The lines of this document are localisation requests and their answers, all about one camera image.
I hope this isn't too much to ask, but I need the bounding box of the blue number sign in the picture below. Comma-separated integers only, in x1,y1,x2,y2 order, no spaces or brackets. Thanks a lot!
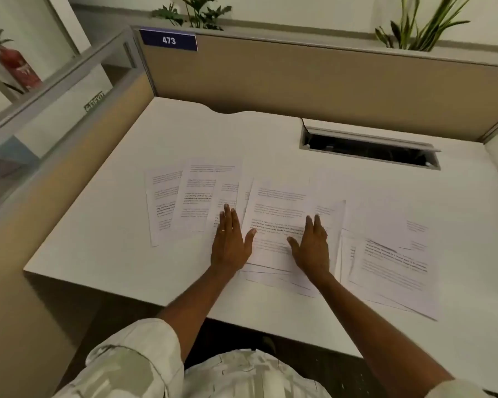
139,29,198,52

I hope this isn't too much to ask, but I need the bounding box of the spread of printed paper sheets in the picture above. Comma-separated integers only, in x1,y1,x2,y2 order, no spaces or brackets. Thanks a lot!
144,158,440,321

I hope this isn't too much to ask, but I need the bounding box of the person's left forearm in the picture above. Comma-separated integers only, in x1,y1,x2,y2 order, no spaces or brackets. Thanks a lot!
155,264,241,363

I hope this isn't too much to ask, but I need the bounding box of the long-leaf green plant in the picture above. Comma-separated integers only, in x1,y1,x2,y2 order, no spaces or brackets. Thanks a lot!
375,0,476,52

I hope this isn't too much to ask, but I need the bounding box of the person's right forearm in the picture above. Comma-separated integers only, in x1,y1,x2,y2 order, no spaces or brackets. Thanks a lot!
305,271,455,398

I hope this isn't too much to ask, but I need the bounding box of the broad-leaf green plant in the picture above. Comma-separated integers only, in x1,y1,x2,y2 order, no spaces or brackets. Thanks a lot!
151,0,233,31

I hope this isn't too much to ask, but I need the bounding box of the beige desk partition panel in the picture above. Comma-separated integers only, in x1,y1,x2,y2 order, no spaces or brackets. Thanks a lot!
132,25,498,143

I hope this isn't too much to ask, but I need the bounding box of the glass-topped side partition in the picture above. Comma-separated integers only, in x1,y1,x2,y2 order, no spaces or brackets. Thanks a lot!
0,29,156,398

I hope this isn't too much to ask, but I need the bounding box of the red fire extinguisher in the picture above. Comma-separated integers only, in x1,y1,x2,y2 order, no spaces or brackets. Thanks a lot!
0,29,42,94

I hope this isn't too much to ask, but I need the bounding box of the pale patterned shirt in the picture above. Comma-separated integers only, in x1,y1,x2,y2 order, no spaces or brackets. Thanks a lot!
54,318,498,398

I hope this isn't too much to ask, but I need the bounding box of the person's right hand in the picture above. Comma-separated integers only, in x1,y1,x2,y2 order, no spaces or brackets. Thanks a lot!
286,214,333,281

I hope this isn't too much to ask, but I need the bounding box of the person's left hand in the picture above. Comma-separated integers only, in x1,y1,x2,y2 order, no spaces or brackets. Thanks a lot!
210,204,257,272

